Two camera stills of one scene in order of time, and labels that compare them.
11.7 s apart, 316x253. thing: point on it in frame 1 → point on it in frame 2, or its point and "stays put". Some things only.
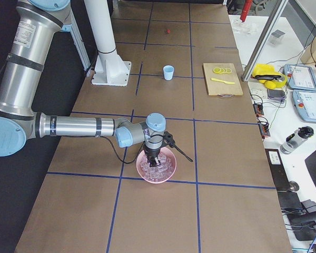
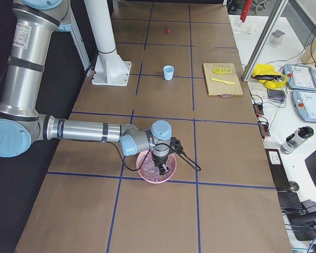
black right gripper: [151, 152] → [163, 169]
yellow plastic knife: [217, 80] stays put
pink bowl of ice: [157, 174] stays put
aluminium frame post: [263, 41] stays put
